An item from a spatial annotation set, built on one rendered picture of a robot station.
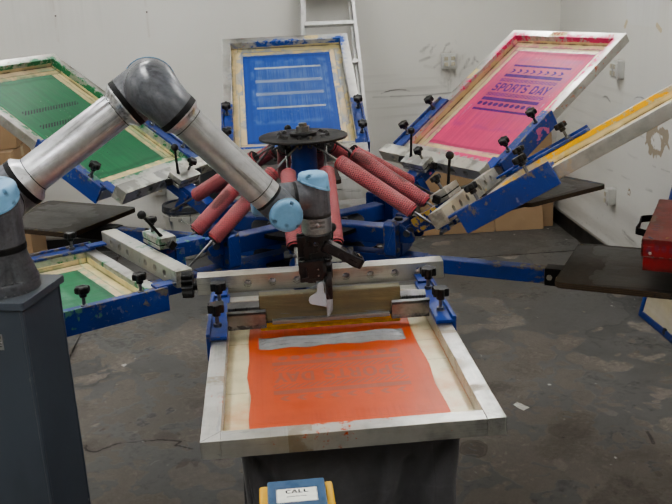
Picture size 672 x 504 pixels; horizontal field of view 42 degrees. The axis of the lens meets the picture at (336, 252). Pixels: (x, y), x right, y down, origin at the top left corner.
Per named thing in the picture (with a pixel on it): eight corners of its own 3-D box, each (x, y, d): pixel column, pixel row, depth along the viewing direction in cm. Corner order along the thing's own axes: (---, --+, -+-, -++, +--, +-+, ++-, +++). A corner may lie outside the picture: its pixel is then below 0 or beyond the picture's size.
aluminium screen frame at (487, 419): (506, 434, 169) (507, 416, 168) (201, 460, 165) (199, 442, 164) (428, 295, 244) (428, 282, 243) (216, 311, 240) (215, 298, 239)
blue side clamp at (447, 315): (456, 342, 216) (456, 315, 214) (436, 343, 215) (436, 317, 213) (432, 300, 244) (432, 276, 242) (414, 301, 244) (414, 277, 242)
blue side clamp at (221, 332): (229, 359, 212) (226, 332, 210) (208, 361, 211) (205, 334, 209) (231, 314, 240) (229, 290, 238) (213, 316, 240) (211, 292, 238)
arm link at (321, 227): (329, 211, 219) (332, 219, 212) (330, 228, 221) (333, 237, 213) (299, 213, 219) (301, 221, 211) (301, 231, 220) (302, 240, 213)
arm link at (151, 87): (152, 52, 178) (318, 210, 196) (149, 49, 188) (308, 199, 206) (113, 94, 179) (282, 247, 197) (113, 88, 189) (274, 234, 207)
